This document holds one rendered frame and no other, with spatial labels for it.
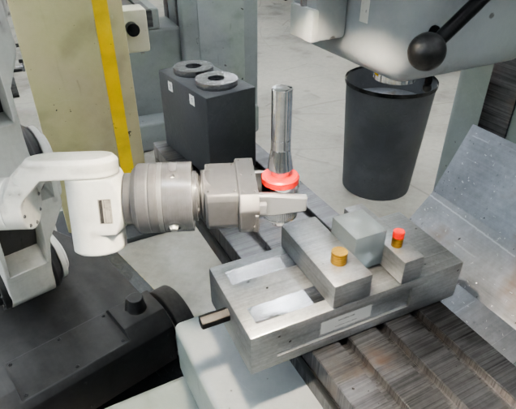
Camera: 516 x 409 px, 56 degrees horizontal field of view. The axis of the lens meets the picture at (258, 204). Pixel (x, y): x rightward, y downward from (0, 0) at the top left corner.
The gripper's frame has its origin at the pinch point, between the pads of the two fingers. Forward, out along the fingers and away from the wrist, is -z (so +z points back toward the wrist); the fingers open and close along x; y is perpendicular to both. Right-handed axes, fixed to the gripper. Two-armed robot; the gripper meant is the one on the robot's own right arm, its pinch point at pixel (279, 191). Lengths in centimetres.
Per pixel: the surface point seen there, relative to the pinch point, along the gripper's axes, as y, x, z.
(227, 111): 6.3, 41.7, 4.8
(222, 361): 29.0, -2.6, 8.3
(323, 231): 9.9, 4.1, -7.4
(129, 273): 74, 72, 37
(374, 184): 103, 166, -78
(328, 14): -23.0, -6.0, -2.9
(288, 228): 9.9, 5.4, -2.4
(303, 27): -21.6, -5.4, -0.8
